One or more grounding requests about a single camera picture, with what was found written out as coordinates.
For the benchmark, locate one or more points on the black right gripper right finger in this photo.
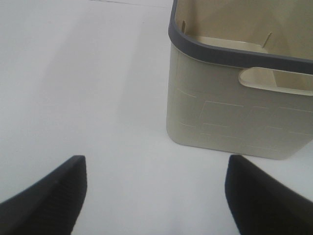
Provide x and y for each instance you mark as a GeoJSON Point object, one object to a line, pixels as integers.
{"type": "Point", "coordinates": [260, 205]}

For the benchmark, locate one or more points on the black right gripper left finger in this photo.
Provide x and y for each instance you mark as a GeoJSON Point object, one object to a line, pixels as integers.
{"type": "Point", "coordinates": [51, 206]}

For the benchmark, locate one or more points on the beige basket with grey rim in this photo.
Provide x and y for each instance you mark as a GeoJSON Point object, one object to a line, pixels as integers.
{"type": "Point", "coordinates": [241, 76]}

